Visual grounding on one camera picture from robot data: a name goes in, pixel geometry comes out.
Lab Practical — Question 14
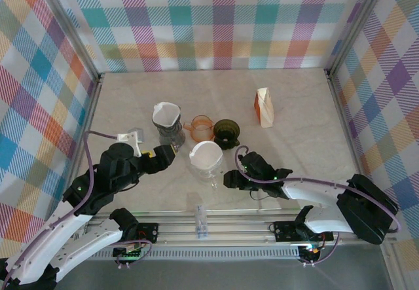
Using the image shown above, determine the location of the grey glass pitcher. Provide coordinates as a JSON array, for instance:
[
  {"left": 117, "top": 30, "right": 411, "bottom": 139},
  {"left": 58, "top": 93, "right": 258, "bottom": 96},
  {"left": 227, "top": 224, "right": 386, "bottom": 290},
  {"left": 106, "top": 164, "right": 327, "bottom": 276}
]
[{"left": 152, "top": 101, "right": 182, "bottom": 129}]

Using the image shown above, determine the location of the aluminium frame post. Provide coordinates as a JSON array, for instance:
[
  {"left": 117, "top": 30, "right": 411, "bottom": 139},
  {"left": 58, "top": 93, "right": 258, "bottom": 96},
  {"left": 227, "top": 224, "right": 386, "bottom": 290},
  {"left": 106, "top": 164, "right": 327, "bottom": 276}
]
[
  {"left": 325, "top": 0, "right": 393, "bottom": 75},
  {"left": 32, "top": 0, "right": 103, "bottom": 80}
]

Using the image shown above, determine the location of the aluminium side rail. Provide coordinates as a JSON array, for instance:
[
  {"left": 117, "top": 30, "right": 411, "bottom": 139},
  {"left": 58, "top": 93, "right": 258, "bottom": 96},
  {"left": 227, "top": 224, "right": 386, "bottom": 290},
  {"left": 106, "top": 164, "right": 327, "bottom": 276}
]
[
  {"left": 55, "top": 72, "right": 105, "bottom": 221},
  {"left": 325, "top": 69, "right": 379, "bottom": 219}
]

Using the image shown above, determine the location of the aluminium frame rail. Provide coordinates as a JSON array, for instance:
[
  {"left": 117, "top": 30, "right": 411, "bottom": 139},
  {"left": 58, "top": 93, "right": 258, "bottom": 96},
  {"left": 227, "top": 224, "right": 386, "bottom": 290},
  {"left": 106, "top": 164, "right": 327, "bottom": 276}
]
[{"left": 41, "top": 211, "right": 399, "bottom": 248}]

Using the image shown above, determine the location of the grey slotted cable duct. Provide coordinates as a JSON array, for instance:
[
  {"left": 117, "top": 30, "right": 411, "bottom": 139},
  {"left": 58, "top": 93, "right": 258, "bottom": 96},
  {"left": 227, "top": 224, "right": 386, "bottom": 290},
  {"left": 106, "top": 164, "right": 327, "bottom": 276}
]
[{"left": 98, "top": 245, "right": 302, "bottom": 262}]

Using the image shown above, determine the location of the grey transparent server with handle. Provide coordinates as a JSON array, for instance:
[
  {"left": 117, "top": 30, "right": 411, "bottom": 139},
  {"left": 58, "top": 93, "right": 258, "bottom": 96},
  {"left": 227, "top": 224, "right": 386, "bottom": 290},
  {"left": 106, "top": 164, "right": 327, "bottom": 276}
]
[{"left": 158, "top": 126, "right": 187, "bottom": 151}]

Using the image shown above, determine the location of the small clear plastic bottle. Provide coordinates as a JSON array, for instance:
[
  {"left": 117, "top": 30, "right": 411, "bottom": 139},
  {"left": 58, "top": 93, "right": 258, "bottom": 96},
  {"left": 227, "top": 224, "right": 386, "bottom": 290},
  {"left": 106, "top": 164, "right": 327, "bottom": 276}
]
[{"left": 195, "top": 204, "right": 210, "bottom": 240}]

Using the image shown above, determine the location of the electronics board with green light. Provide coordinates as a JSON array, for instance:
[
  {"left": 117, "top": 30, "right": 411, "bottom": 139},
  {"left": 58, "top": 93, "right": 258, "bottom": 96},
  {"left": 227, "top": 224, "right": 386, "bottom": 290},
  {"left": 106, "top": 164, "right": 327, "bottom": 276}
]
[
  {"left": 299, "top": 243, "right": 321, "bottom": 262},
  {"left": 113, "top": 242, "right": 145, "bottom": 260}
]

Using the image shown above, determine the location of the dark green plastic dripper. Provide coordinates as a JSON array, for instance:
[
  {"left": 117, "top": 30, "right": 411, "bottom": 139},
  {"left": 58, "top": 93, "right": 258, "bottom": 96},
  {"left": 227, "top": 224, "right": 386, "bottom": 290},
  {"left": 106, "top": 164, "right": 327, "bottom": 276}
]
[{"left": 212, "top": 118, "right": 242, "bottom": 150}]

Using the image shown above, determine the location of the orange transparent plastic server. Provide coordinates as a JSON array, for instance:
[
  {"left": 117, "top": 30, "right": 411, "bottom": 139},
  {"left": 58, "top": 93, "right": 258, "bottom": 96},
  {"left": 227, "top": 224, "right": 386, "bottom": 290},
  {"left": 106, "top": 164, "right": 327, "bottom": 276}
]
[{"left": 183, "top": 115, "right": 215, "bottom": 142}]

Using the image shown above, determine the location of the clear server with handle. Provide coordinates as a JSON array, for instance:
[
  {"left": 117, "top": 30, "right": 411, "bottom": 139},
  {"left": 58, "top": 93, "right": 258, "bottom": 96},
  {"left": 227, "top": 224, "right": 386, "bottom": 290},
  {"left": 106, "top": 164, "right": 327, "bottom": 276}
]
[{"left": 195, "top": 168, "right": 221, "bottom": 191}]

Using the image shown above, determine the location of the orange box of paper filters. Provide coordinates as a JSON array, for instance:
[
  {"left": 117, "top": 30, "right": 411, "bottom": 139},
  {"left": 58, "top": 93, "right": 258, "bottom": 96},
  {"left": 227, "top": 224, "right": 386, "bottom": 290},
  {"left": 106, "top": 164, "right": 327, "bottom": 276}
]
[{"left": 253, "top": 86, "right": 275, "bottom": 129}]

